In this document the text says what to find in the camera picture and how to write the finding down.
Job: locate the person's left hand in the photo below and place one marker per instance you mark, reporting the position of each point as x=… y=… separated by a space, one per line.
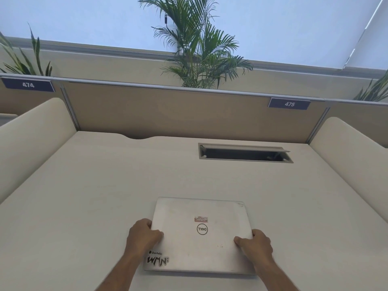
x=140 y=236

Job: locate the person's right hand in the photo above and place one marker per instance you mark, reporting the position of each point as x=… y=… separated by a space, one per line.
x=256 y=245

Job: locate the person's right thumb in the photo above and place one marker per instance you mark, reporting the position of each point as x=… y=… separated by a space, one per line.
x=242 y=240

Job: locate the person's left thumb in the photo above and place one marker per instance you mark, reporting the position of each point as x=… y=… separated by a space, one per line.
x=156 y=234

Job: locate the silver laptop with stickers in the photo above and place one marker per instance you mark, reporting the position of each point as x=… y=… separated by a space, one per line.
x=200 y=236

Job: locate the person's left forearm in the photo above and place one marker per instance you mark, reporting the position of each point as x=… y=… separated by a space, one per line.
x=115 y=271

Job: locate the person's right forearm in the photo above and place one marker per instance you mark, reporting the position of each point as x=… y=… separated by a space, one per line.
x=272 y=275

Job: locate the beige back partition panel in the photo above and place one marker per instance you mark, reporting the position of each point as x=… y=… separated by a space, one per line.
x=194 y=113

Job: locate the cream side divider panel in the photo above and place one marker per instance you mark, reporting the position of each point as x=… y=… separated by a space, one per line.
x=33 y=142
x=351 y=160

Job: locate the blue desk number plate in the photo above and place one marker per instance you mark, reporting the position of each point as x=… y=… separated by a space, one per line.
x=28 y=85
x=289 y=104

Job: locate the beige neighbour partition panel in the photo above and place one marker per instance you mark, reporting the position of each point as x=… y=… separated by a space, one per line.
x=21 y=101
x=359 y=121

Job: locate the tall palm plant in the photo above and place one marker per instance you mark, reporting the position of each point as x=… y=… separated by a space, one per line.
x=200 y=48

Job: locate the small palm plant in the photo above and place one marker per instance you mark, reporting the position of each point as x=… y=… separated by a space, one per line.
x=374 y=90

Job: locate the white roller blind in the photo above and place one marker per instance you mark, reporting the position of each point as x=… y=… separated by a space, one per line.
x=194 y=24

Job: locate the spiky leaf plant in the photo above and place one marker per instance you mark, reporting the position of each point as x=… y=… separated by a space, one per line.
x=25 y=62

